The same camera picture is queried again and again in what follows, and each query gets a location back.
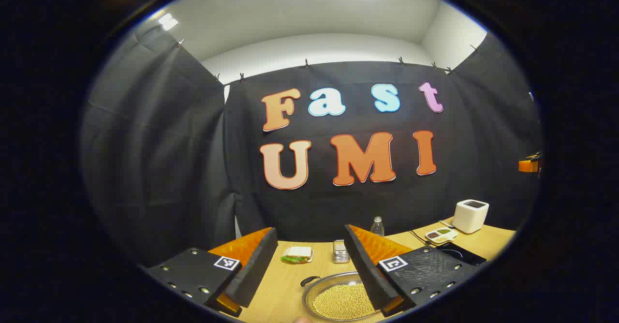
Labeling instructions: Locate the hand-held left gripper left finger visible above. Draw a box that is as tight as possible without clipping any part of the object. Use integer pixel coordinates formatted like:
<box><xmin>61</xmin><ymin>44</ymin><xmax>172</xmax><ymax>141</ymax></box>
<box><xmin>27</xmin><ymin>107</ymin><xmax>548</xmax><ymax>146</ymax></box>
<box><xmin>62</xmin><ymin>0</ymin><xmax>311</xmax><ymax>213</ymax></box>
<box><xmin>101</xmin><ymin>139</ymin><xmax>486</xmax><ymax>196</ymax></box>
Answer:
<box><xmin>140</xmin><ymin>226</ymin><xmax>279</xmax><ymax>318</ymax></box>

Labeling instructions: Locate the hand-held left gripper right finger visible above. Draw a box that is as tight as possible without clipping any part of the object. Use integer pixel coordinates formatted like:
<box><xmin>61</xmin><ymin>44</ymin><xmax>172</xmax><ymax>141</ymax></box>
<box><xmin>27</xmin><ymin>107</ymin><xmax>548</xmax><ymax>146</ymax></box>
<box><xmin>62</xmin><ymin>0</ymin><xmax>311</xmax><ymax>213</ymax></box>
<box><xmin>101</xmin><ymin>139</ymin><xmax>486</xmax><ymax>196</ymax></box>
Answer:
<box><xmin>343</xmin><ymin>224</ymin><xmax>480</xmax><ymax>318</ymax></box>

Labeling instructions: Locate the steel pot with soybeans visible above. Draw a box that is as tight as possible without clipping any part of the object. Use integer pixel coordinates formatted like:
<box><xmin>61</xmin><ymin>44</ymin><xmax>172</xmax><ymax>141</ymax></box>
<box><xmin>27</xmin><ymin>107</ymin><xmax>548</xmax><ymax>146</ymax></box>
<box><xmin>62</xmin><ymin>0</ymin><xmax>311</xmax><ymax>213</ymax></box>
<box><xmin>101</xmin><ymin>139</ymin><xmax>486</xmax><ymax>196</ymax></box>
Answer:
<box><xmin>300</xmin><ymin>271</ymin><xmax>383</xmax><ymax>322</ymax></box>

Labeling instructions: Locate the black induction cooktop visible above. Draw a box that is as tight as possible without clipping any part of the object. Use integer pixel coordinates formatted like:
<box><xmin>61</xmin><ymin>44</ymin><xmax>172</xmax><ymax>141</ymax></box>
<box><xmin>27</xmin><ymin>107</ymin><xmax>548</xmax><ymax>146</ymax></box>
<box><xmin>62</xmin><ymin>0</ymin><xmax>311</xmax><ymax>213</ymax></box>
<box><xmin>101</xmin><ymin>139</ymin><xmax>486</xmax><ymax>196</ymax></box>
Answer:
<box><xmin>435</xmin><ymin>242</ymin><xmax>487</xmax><ymax>266</ymax></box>

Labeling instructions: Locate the sandwich on plate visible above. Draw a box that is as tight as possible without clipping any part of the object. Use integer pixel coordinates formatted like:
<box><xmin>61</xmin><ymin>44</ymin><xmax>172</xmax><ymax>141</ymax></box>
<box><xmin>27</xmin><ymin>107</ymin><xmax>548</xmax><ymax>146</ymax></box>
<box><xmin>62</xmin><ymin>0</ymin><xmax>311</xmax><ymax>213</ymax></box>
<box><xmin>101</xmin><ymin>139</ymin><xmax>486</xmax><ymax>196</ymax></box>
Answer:
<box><xmin>281</xmin><ymin>246</ymin><xmax>315</xmax><ymax>265</ymax></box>

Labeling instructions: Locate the white toaster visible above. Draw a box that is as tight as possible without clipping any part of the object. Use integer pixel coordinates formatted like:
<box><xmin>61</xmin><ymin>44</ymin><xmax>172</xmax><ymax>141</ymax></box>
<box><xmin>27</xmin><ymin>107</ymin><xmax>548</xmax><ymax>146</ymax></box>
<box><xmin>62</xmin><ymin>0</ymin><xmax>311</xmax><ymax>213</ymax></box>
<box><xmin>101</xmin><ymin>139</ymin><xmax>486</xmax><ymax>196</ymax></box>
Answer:
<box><xmin>452</xmin><ymin>199</ymin><xmax>490</xmax><ymax>235</ymax></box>

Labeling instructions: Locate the white divided tray with beans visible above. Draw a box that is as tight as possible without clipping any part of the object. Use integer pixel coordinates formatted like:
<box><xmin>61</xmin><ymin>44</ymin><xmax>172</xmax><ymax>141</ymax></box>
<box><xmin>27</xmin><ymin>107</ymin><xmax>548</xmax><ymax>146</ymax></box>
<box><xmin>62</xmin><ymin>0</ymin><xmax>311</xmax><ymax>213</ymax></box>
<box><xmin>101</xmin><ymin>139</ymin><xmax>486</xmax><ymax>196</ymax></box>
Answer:
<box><xmin>425</xmin><ymin>227</ymin><xmax>459</xmax><ymax>244</ymax></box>

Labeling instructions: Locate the black backdrop cloth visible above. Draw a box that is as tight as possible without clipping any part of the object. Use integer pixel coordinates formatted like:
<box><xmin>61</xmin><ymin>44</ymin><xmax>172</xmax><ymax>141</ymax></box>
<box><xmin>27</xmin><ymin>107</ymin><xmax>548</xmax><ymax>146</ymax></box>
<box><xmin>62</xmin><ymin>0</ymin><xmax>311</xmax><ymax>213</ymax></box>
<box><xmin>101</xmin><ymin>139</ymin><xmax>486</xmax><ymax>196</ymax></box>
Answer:
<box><xmin>80</xmin><ymin>21</ymin><xmax>542</xmax><ymax>268</ymax></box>

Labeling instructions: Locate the row of black cloth clips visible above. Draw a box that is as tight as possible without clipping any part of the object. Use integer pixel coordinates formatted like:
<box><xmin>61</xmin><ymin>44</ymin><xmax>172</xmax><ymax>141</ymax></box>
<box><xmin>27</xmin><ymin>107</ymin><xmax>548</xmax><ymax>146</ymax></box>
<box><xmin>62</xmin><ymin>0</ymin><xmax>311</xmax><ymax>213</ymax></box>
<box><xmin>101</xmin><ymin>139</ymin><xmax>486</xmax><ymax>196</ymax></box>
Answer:
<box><xmin>177</xmin><ymin>39</ymin><xmax>480</xmax><ymax>83</ymax></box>

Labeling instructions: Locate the wire mesh holder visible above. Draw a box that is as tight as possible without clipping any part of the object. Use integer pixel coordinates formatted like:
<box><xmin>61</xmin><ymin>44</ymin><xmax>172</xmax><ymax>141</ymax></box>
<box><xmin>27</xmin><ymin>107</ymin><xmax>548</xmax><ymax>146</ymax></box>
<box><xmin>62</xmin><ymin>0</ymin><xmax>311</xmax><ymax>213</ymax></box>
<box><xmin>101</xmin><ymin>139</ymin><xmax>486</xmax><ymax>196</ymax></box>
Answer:
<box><xmin>332</xmin><ymin>239</ymin><xmax>350</xmax><ymax>264</ymax></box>

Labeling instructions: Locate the black power cable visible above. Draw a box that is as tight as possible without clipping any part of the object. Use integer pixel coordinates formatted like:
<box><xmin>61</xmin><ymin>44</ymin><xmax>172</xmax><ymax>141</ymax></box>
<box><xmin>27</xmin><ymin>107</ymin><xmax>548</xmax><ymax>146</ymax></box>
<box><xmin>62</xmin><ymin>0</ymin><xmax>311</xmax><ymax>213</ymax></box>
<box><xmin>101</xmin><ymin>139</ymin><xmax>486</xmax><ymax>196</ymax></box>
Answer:
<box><xmin>409</xmin><ymin>230</ymin><xmax>436</xmax><ymax>246</ymax></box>

